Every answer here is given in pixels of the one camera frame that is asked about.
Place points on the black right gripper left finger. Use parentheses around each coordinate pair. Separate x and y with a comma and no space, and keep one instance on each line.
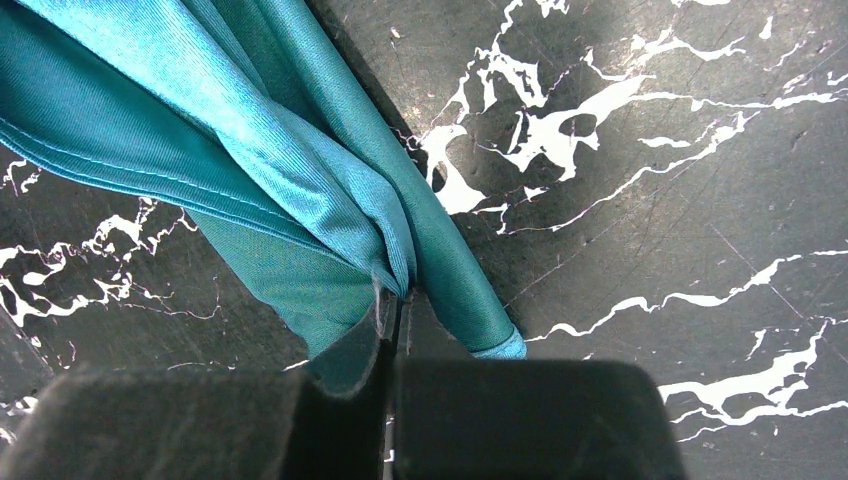
(322,420)

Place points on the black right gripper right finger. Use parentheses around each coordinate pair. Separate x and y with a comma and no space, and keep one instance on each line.
(457,417)

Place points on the teal cloth napkin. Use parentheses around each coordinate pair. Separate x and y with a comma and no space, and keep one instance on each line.
(244,114)

